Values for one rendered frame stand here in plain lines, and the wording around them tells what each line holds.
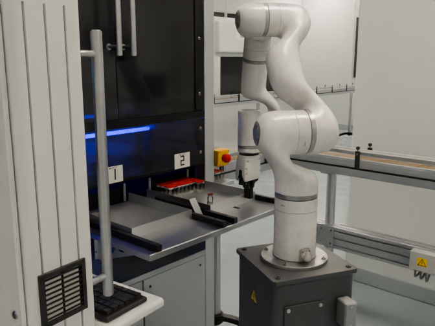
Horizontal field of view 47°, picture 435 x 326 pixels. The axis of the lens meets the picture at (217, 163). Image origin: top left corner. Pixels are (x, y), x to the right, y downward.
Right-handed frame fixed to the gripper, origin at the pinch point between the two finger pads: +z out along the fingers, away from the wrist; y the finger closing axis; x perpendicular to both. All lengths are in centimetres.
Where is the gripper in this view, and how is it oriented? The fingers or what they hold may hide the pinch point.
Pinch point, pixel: (248, 193)
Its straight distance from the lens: 191.3
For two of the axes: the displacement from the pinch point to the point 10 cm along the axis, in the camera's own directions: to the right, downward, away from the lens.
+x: 7.5, 1.3, -6.5
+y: -6.6, 1.5, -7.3
